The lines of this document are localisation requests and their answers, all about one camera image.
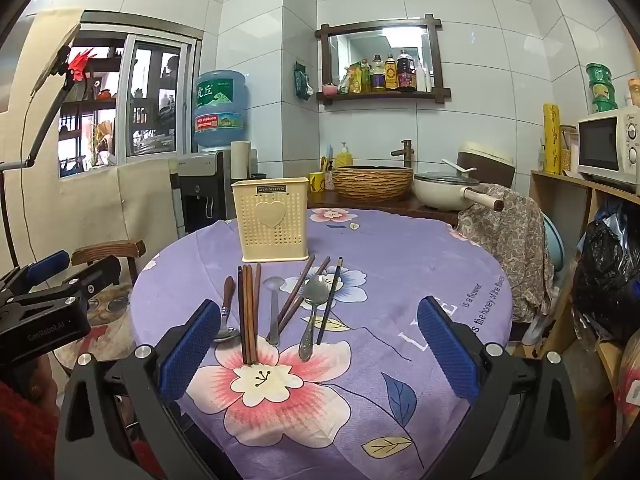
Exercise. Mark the dark wooden cabinet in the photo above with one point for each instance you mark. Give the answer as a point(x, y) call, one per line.
point(400, 207)

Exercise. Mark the dark-tipped brown chopstick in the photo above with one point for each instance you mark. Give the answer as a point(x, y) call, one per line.
point(300, 282)
point(320, 272)

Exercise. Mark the red artificial flower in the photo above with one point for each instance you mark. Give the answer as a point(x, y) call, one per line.
point(80, 65)

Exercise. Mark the yellow mug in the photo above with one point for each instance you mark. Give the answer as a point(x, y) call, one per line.
point(317, 182)

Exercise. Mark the cat print cushion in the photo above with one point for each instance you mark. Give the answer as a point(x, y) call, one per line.
point(110, 310)

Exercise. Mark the grey water dispenser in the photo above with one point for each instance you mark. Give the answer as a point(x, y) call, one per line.
point(200, 180)

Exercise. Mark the small metal spoon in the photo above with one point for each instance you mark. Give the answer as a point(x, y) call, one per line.
point(272, 285)

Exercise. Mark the white rice paddle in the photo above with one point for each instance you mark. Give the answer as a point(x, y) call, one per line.
point(457, 165)

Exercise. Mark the wooden framed mirror shelf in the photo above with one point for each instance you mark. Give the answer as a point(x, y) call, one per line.
point(380, 40)

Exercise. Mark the blue water jug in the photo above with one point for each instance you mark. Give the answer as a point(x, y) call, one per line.
point(220, 110)

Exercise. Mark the green hanging packet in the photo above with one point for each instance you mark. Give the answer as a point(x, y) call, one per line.
point(302, 82)

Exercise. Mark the pink bowl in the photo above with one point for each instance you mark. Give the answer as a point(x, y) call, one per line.
point(330, 90)

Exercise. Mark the bronze faucet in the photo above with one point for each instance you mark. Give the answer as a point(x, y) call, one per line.
point(406, 152)

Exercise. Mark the cream plastic utensil holder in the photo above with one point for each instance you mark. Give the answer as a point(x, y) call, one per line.
point(270, 240)

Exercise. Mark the glass pan lid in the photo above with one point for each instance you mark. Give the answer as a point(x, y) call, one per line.
point(445, 178)

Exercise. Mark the cream frying pan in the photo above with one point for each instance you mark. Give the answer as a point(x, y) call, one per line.
point(440, 197)

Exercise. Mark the brown wooden chopstick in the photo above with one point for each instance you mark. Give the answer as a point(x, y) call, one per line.
point(241, 310)
point(258, 280)
point(248, 310)
point(253, 310)

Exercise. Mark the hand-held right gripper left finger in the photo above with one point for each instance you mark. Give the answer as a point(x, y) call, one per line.
point(192, 345)

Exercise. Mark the woven wash basin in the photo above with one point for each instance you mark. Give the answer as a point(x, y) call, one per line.
point(372, 182)

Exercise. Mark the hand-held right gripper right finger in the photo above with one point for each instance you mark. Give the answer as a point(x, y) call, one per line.
point(447, 350)

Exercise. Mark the aluminium sliding window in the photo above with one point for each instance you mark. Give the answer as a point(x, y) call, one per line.
point(150, 100)

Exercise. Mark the brown floral chair cover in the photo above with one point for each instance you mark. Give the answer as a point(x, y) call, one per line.
point(505, 240)

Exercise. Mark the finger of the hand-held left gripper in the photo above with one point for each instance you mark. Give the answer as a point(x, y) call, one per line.
point(47, 266)
point(97, 275)

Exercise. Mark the purple floral tablecloth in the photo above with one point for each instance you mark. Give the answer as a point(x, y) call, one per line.
point(380, 285)

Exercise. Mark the beige panel on stand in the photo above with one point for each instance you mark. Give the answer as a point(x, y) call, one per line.
point(55, 57)

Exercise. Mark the light blue basin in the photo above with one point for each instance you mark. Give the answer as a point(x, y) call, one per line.
point(554, 245)

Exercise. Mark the glass jar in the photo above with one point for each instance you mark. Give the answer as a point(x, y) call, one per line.
point(568, 152)

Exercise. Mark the white brown rice cooker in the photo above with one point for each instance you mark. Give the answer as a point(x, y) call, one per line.
point(492, 160)

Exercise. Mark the wooden chair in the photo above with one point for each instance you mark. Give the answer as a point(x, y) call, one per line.
point(107, 252)

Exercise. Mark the green tub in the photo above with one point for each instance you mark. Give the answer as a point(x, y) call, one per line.
point(604, 105)
point(602, 90)
point(601, 71)

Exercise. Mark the large metal spoon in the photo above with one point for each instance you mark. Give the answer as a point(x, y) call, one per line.
point(315, 292)

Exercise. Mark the white microwave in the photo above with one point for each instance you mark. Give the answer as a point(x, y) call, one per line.
point(600, 145)

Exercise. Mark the yellow roll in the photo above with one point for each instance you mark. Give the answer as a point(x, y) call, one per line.
point(552, 140)

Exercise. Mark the row of condiment bottles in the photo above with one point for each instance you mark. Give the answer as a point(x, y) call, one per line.
point(390, 75)

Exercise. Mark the black plastic bag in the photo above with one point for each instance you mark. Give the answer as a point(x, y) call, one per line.
point(610, 275)

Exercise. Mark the wooden shelf unit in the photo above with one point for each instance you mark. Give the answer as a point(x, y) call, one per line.
point(550, 195)

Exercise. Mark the beige hanging cloth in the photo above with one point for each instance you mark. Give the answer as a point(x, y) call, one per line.
point(140, 200)

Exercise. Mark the yellow soap bottle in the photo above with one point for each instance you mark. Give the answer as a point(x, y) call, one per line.
point(343, 157)

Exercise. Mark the small clear bottle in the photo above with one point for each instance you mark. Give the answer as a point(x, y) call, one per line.
point(540, 157)

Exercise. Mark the blue toothbrush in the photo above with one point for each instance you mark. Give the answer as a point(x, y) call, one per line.
point(328, 154)

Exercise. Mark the black chopstick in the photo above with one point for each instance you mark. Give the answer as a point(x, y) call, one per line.
point(332, 292)

